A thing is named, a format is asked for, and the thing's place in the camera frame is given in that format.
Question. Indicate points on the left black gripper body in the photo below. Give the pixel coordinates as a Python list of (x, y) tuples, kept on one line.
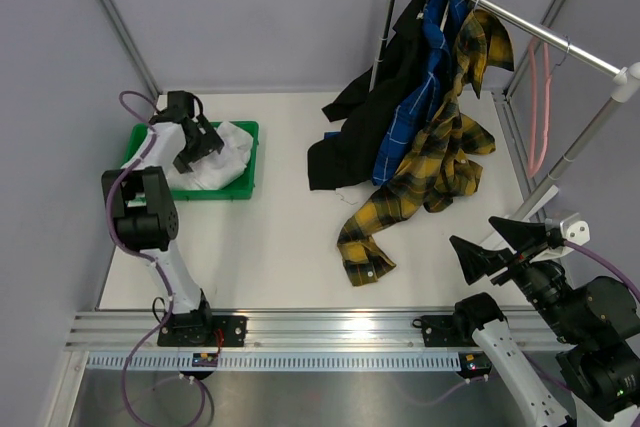
[(201, 145)]

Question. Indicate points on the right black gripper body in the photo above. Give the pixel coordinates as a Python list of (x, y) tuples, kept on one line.
[(542, 282)]

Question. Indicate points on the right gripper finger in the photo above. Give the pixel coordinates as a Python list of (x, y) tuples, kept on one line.
[(533, 242), (476, 261)]

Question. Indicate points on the white shirt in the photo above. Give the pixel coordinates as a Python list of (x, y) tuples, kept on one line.
[(225, 157)]

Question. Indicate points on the pink hanger with metal hook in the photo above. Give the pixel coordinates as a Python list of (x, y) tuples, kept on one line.
[(540, 123)]

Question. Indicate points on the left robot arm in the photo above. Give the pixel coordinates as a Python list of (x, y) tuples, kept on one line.
[(141, 214)]

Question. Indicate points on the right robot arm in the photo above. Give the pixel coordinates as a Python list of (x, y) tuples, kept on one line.
[(590, 306)]

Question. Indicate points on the yellow plaid shirt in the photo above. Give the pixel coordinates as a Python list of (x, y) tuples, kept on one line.
[(437, 168)]

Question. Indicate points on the black shirt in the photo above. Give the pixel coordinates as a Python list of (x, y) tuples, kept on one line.
[(347, 157)]

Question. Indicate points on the blue plaid shirt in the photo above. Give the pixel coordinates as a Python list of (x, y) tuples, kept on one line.
[(440, 22)]

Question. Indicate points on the green plastic tray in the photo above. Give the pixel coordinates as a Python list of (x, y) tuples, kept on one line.
[(240, 189)]

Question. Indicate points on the metal clothes rack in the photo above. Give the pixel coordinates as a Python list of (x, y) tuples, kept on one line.
[(626, 85)]

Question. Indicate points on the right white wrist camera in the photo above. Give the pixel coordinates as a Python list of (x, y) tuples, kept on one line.
[(561, 227)]

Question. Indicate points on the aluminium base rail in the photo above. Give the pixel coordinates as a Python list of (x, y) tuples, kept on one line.
[(266, 330)]

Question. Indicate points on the white slotted cable duct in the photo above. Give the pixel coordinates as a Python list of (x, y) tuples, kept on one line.
[(297, 362)]

